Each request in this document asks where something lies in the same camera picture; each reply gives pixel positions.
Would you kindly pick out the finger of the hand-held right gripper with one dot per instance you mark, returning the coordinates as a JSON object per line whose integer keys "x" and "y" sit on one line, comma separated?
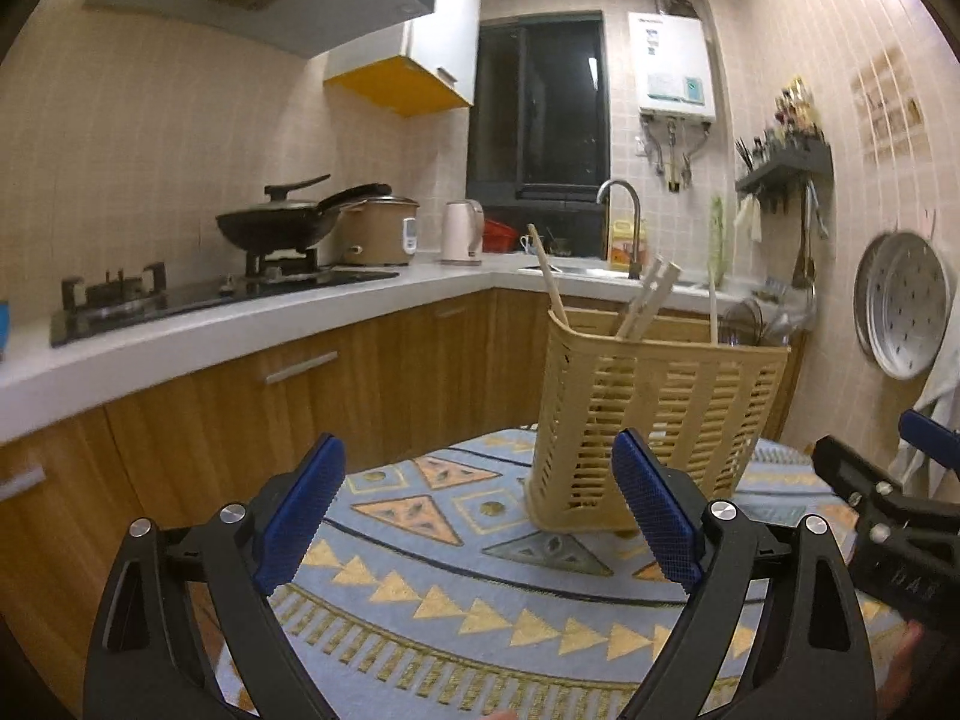
{"x": 862, "y": 472}
{"x": 934, "y": 439}

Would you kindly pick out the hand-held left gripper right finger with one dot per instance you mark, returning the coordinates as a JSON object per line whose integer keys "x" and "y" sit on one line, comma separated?
{"x": 652, "y": 517}

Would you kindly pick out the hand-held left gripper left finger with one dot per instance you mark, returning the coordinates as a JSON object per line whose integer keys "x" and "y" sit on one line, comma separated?
{"x": 300, "y": 510}

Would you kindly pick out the beige plastic utensil basket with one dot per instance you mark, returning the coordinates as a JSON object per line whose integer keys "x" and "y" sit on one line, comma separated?
{"x": 675, "y": 420}

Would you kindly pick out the hanging ladle and utensils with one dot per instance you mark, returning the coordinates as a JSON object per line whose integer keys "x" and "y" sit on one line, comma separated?
{"x": 821, "y": 214}

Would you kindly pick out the person's right hand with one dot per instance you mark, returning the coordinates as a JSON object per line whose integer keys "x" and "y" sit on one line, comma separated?
{"x": 906, "y": 667}

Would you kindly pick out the white towel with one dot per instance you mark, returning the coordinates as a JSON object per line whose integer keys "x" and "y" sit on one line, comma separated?
{"x": 946, "y": 390}

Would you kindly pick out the wooden base cabinets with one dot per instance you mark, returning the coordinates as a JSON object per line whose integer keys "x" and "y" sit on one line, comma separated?
{"x": 225, "y": 405}

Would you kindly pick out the round metal steamer tray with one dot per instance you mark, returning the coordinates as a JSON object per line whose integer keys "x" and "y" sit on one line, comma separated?
{"x": 907, "y": 307}
{"x": 862, "y": 300}

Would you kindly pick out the blue patterned tablecloth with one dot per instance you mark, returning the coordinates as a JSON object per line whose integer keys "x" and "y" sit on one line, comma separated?
{"x": 450, "y": 600}

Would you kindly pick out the black gas stove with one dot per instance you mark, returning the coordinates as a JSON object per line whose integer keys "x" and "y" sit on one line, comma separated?
{"x": 210, "y": 300}

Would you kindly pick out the steel sink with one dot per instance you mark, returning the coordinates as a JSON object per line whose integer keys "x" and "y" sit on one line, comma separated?
{"x": 577, "y": 268}

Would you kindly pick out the yellow detergent bottle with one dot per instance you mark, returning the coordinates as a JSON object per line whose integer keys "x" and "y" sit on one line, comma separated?
{"x": 619, "y": 247}

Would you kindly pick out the green bottle brush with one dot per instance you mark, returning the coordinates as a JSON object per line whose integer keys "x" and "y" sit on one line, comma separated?
{"x": 718, "y": 240}

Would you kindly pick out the white hanging cloth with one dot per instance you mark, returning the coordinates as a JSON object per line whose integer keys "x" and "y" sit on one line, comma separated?
{"x": 748, "y": 217}

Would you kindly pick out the black wok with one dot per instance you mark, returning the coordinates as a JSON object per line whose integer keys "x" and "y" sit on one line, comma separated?
{"x": 270, "y": 229}

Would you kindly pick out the brown rice cooker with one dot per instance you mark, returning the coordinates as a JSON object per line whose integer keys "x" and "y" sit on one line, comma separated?
{"x": 375, "y": 236}

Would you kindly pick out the dark small bowl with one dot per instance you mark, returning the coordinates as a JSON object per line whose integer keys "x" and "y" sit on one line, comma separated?
{"x": 559, "y": 246}

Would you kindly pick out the chrome faucet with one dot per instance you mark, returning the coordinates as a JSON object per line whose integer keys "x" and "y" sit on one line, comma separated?
{"x": 634, "y": 225}

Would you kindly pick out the white patterned cup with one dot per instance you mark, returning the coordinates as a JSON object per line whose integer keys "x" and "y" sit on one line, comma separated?
{"x": 529, "y": 244}

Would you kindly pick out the black wok lid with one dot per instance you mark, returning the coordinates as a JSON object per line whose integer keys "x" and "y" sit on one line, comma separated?
{"x": 289, "y": 191}

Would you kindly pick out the white electric kettle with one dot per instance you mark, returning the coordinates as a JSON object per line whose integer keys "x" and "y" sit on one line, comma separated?
{"x": 459, "y": 232}

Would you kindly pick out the red plastic basket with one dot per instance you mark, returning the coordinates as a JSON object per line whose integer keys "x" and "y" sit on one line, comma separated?
{"x": 499, "y": 236}

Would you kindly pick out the chopstick holder with chopsticks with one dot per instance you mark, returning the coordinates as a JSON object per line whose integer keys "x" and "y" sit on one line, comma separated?
{"x": 752, "y": 154}

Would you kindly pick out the blue container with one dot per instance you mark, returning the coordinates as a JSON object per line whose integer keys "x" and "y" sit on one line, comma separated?
{"x": 4, "y": 330}

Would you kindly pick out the row of condiment bottles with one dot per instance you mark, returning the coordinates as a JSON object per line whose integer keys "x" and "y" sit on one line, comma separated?
{"x": 799, "y": 116}

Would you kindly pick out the dark window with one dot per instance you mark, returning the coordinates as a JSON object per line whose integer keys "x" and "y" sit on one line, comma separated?
{"x": 536, "y": 105}

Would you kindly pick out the white water heater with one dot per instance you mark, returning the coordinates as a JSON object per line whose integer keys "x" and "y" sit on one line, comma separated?
{"x": 671, "y": 60}

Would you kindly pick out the grey wall shelf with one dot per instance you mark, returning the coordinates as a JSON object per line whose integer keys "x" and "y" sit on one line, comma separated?
{"x": 787, "y": 169}

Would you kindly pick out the white wall cabinet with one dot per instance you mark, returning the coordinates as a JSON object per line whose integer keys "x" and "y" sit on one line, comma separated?
{"x": 442, "y": 22}

